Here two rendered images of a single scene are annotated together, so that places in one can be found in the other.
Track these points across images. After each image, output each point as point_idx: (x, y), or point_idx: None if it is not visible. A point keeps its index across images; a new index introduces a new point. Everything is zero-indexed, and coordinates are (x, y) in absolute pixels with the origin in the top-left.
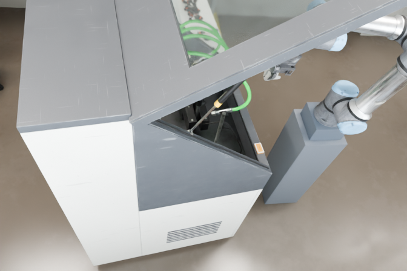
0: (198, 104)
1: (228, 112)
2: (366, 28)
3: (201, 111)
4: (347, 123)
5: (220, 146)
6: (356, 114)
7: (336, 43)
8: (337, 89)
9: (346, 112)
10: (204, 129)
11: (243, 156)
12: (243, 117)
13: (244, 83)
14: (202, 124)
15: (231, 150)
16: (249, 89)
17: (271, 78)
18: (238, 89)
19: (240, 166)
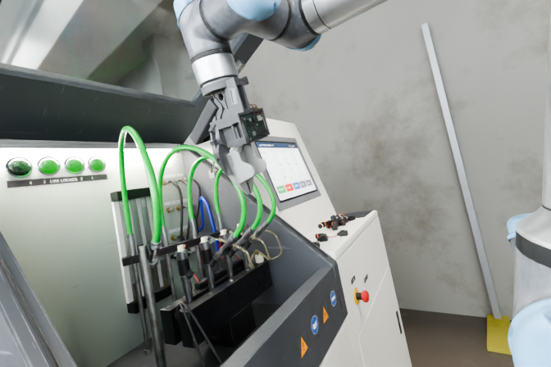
0: (179, 269)
1: (150, 246)
2: None
3: (197, 300)
4: (526, 316)
5: (3, 248)
6: (549, 240)
7: None
8: (508, 225)
9: (516, 269)
10: (188, 346)
11: (41, 323)
12: (257, 330)
13: (139, 151)
14: (180, 325)
15: (21, 281)
16: (145, 163)
17: (215, 159)
18: (306, 292)
19: (11, 355)
